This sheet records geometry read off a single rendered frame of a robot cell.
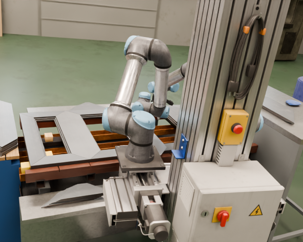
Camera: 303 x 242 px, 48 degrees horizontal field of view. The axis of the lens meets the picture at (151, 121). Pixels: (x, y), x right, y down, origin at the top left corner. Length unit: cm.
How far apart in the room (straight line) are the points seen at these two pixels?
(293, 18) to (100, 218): 870
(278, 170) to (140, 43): 133
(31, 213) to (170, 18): 848
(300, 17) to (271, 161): 806
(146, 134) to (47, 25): 802
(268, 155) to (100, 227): 127
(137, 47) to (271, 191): 96
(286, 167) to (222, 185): 123
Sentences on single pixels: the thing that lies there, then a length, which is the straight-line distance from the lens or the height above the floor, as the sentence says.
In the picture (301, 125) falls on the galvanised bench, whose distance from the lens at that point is 260.
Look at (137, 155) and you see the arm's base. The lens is 169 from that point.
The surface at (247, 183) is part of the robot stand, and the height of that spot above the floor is 123.
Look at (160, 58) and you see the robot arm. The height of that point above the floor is 150.
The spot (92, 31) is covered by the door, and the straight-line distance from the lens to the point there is 955.
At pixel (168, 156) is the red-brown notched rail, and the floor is 83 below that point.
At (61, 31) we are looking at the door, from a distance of 952.
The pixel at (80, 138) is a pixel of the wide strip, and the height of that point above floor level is 85.
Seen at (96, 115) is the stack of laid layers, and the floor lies 83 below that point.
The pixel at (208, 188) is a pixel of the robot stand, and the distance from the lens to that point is 126.
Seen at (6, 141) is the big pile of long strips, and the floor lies 85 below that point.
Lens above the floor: 192
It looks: 24 degrees down
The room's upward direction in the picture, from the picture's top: 7 degrees clockwise
